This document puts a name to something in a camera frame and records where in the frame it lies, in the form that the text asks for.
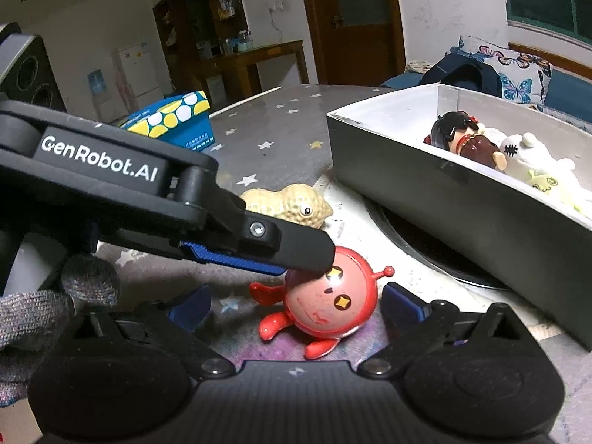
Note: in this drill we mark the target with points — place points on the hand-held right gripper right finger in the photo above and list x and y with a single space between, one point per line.
402 305

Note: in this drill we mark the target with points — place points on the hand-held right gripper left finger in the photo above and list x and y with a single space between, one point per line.
192 307

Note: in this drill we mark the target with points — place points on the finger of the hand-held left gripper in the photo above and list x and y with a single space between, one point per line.
296 245
231 256

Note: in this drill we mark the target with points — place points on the beige peanut toy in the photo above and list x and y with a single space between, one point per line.
286 203

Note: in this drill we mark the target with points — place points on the red round figure toy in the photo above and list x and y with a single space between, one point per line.
323 317

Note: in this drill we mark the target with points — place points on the grey cardboard box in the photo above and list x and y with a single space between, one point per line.
416 185

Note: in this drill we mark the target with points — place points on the black-haired doll figure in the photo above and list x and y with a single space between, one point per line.
471 143

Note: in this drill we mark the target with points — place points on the green alien toy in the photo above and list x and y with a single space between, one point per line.
545 184

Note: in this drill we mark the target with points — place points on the white plush shark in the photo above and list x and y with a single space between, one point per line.
527 152

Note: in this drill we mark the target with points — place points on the person's left hand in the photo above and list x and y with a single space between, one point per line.
32 323

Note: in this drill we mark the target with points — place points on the white refrigerator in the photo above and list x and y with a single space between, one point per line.
138 74

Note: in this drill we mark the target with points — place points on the blue dotted tissue box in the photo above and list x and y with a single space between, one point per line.
185 112

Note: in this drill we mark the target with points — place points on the grey star-printed tablecloth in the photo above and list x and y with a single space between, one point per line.
286 120

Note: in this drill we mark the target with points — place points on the wooden shelf unit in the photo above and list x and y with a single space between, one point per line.
194 23

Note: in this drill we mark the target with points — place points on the brown wooden desk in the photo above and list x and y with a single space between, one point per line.
273 53

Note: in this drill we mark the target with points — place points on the patterned round cushion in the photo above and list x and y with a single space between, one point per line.
422 65

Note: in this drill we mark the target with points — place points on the brown wooden door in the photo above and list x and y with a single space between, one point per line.
365 27

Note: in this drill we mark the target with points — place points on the dark backpack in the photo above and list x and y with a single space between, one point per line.
462 74

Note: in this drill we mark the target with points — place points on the butterfly-printed pillow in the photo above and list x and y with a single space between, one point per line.
518 74

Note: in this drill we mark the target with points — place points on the blue sofa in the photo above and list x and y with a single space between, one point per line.
569 92

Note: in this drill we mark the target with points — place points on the white wall socket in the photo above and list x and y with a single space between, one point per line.
276 7

